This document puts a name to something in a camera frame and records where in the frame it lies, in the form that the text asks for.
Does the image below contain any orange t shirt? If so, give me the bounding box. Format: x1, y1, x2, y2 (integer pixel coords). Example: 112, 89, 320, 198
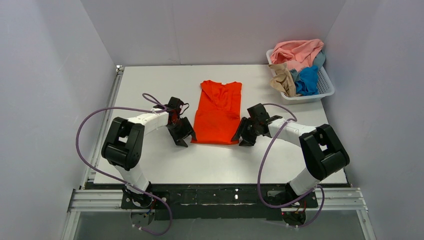
191, 80, 242, 145

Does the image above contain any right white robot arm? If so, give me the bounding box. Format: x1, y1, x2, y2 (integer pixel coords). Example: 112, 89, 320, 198
232, 115, 350, 197

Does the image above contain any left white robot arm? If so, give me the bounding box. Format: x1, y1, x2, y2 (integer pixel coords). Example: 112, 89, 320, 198
101, 111, 197, 194

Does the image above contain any beige t shirt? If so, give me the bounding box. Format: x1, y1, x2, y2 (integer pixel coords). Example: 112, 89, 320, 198
268, 63, 296, 98

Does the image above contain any blue t shirt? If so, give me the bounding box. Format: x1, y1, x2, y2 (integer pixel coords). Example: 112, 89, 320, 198
294, 65, 319, 96

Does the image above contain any white plastic laundry basket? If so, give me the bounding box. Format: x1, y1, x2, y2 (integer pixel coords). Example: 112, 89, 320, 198
272, 66, 335, 105

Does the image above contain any pink t shirt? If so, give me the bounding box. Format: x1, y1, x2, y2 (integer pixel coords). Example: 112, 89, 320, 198
269, 39, 324, 72

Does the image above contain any grey teal t shirt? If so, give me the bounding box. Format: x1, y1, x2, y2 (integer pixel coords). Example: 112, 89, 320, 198
289, 50, 326, 82

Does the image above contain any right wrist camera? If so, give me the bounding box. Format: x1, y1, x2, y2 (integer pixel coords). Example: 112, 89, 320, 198
247, 103, 283, 125

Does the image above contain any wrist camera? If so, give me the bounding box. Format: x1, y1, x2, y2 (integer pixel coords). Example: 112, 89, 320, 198
247, 103, 283, 125
153, 96, 190, 116

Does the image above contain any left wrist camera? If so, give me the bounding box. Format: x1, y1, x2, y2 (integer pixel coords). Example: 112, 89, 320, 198
153, 96, 190, 116

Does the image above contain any aluminium frame rail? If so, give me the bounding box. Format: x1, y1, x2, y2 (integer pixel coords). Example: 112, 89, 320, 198
69, 64, 376, 240

